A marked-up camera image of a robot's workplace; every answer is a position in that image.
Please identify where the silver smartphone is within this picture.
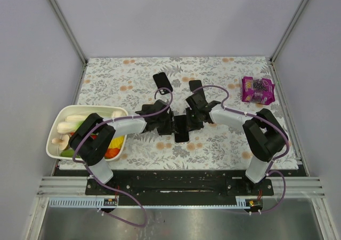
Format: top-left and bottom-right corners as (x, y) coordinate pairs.
(174, 115), (189, 144)

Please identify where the dark smartphone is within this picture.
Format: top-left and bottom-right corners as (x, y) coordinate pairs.
(189, 79), (205, 98)

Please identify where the black phone case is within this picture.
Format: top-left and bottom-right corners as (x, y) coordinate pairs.
(153, 72), (173, 95)

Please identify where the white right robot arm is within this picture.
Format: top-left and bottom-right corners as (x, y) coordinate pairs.
(186, 93), (289, 183)

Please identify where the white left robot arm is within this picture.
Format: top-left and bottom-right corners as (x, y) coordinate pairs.
(69, 100), (174, 183)

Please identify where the yellow corn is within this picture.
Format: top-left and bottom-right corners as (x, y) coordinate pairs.
(109, 136), (125, 149)

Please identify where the floral tablecloth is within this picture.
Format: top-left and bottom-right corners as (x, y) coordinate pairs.
(59, 55), (299, 171)

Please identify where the orange carrot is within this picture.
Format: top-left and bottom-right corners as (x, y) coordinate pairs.
(104, 148), (120, 159)

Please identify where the purple snack bag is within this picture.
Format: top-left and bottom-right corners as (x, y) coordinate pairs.
(241, 76), (275, 105)

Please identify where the green pea pod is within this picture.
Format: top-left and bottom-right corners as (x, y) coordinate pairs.
(60, 149), (74, 158)

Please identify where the white green leek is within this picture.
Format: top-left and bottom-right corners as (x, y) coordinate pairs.
(56, 121), (83, 134)

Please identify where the brown mushroom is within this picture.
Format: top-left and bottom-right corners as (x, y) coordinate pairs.
(51, 134), (70, 151)

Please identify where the white plastic bin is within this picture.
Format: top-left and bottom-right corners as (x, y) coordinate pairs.
(45, 105), (129, 161)

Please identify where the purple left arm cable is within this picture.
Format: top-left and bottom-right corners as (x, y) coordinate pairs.
(71, 87), (175, 228)

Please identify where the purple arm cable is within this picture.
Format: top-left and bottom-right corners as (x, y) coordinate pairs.
(191, 85), (290, 214)
(71, 87), (175, 228)

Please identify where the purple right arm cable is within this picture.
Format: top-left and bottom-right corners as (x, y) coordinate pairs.
(191, 85), (290, 214)

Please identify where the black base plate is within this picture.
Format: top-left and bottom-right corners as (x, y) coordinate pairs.
(85, 169), (274, 198)

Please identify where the aluminium rail frame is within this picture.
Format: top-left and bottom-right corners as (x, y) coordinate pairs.
(37, 177), (326, 198)

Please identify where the white cable duct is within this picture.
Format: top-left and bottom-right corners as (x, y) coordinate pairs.
(48, 197), (118, 209)

